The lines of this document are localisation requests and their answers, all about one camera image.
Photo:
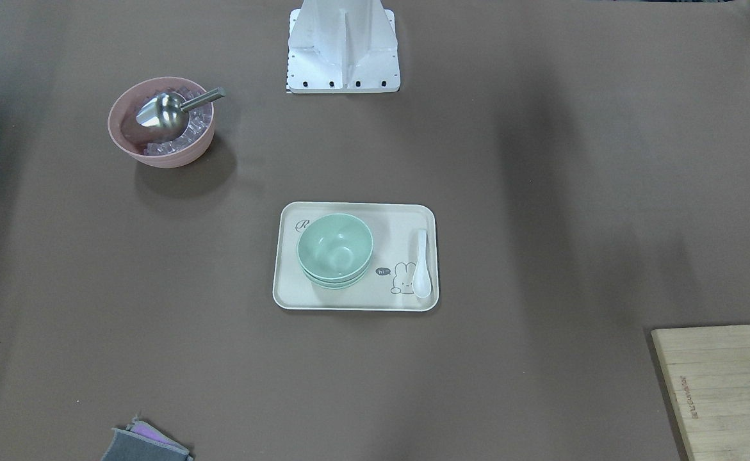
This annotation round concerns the grey folded cloth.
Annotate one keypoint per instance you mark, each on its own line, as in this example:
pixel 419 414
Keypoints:
pixel 139 440

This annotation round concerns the cream rabbit serving tray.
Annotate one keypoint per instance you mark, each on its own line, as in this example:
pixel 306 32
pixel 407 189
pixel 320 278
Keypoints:
pixel 387 284

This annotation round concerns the metal ice scoop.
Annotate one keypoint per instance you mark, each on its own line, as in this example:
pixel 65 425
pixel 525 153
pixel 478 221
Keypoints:
pixel 166 115

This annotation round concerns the pink bowl with ice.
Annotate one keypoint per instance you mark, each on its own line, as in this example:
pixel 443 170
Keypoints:
pixel 192 144

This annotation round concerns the white ceramic spoon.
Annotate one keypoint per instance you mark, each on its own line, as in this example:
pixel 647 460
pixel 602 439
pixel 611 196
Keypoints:
pixel 422 284

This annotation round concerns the green bowl on tray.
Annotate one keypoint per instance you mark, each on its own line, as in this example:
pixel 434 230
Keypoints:
pixel 334 284

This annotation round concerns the green bowl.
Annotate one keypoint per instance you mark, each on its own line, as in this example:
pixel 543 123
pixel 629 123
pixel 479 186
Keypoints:
pixel 334 284
pixel 337 246
pixel 304 271

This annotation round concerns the wooden cutting board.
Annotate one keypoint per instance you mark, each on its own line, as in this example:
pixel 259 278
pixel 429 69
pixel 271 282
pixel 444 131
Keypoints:
pixel 707 374

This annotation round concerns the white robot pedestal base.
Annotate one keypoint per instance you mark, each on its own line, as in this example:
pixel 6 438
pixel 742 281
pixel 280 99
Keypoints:
pixel 342 47

